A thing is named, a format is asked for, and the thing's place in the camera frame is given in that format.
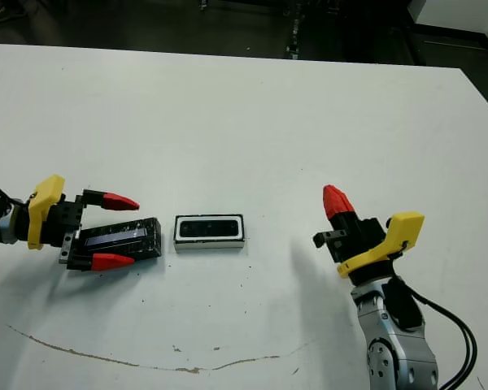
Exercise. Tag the black metal pole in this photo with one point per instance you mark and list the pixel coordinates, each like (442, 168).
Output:
(294, 28)

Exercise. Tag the white camera box base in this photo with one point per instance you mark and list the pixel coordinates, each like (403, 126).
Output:
(209, 245)

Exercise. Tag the black camera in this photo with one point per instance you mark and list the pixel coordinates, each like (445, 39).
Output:
(209, 228)

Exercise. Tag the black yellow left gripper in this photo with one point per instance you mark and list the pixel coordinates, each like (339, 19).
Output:
(49, 221)

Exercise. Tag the black taped box lid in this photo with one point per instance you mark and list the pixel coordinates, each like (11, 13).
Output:
(142, 239)

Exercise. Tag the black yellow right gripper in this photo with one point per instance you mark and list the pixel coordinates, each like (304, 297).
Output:
(362, 243)

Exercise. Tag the white cabinet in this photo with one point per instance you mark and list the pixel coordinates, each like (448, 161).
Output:
(459, 14)

